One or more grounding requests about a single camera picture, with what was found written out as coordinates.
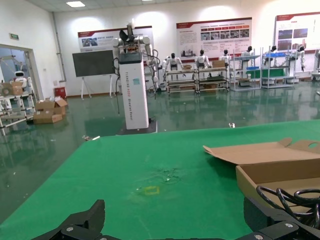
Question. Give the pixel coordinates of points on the low metal workbench rack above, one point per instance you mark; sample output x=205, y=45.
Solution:
x=212, y=78
x=181, y=80

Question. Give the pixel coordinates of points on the tall metal shelf rack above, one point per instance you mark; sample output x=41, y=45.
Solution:
x=246, y=75

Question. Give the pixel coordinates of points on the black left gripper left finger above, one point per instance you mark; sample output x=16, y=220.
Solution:
x=85, y=225

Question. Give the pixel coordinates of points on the metal cloth clip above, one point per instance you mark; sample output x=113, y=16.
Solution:
x=91, y=137
x=232, y=125

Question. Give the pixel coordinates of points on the wide red white wall poster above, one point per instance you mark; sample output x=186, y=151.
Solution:
x=215, y=35

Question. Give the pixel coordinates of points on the red floor box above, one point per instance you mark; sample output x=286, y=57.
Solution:
x=60, y=92

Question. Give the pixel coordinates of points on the ceiling light panel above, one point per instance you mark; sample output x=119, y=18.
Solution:
x=74, y=3

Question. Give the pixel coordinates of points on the humanoid robot white black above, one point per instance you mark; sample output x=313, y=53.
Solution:
x=247, y=53
x=272, y=53
x=301, y=56
x=225, y=58
x=203, y=60
x=172, y=62

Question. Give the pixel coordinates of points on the small white round-head robot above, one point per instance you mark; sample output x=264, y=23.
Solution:
x=20, y=78

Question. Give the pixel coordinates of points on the black display on stand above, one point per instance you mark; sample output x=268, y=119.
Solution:
x=92, y=62

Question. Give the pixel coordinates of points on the white pipe rack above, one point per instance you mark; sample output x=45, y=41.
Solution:
x=15, y=107

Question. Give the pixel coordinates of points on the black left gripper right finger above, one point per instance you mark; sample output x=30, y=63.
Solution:
x=272, y=225

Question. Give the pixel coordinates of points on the wall poster with photos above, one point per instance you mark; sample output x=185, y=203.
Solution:
x=297, y=30

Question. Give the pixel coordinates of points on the cardboard box with oval hole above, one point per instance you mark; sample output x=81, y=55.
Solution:
x=275, y=155

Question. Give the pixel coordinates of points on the flat cardboard box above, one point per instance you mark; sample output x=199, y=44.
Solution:
x=46, y=118

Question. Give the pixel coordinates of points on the green exit sign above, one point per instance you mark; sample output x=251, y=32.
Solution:
x=14, y=36

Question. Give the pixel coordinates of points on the green tablecloth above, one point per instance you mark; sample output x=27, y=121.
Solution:
x=112, y=175

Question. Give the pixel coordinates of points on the tall rack with blue bins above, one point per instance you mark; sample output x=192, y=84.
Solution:
x=278, y=72

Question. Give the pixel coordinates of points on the open cardboard box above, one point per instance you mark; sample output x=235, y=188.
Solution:
x=52, y=106

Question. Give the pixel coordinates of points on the white robot on pedestal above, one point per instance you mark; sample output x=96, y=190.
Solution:
x=133, y=87

